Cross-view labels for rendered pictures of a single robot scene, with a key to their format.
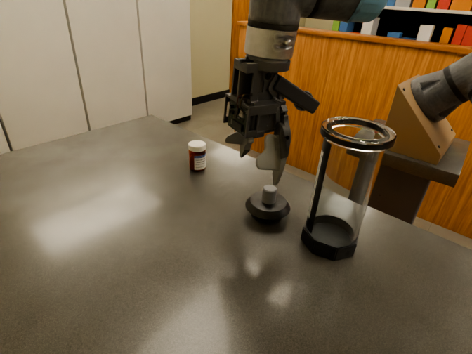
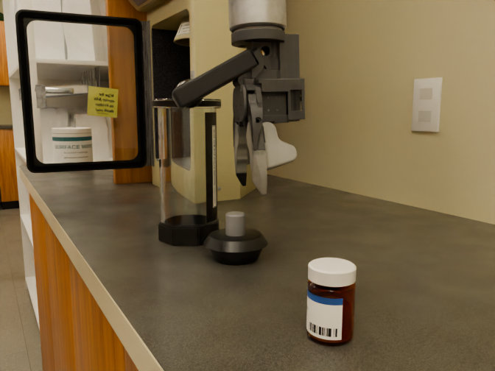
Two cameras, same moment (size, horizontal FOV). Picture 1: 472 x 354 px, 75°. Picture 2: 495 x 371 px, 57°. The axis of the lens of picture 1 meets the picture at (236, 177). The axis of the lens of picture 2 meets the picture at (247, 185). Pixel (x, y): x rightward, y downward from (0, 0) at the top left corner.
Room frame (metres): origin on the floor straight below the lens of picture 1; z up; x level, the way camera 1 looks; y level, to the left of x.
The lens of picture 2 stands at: (1.10, 0.17, 1.15)
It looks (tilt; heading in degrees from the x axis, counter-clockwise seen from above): 9 degrees down; 201
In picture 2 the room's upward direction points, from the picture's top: straight up
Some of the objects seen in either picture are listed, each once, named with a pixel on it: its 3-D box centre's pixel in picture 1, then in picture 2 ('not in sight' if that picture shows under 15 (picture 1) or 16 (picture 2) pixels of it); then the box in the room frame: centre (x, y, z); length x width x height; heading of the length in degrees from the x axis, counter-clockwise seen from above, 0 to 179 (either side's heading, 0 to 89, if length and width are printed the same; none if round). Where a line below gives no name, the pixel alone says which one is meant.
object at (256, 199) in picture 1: (268, 201); (235, 235); (0.52, -0.07, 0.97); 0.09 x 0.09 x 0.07
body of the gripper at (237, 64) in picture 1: (258, 96); (264, 80); (0.51, -0.03, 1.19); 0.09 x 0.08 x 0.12; 124
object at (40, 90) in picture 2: not in sight; (40, 96); (0.20, -0.72, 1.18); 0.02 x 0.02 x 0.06; 45
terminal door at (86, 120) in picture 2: not in sight; (85, 94); (0.11, -0.65, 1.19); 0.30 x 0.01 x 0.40; 135
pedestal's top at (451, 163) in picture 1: (408, 147); not in sight; (0.97, -0.57, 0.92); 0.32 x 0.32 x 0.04; 53
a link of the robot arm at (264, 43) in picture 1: (270, 44); (256, 18); (0.51, -0.04, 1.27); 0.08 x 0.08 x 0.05
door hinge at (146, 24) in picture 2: not in sight; (147, 95); (0.00, -0.54, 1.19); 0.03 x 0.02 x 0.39; 51
